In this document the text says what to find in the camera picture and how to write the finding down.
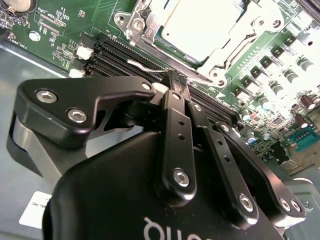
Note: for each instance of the silver CPU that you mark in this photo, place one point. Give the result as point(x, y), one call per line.
point(200, 27)

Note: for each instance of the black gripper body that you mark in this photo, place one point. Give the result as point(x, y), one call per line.
point(112, 200)

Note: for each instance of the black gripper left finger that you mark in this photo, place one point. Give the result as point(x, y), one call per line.
point(75, 100)

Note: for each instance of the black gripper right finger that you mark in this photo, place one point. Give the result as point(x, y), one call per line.
point(237, 175)

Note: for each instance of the metal locking lever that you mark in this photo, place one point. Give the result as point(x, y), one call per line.
point(135, 62)

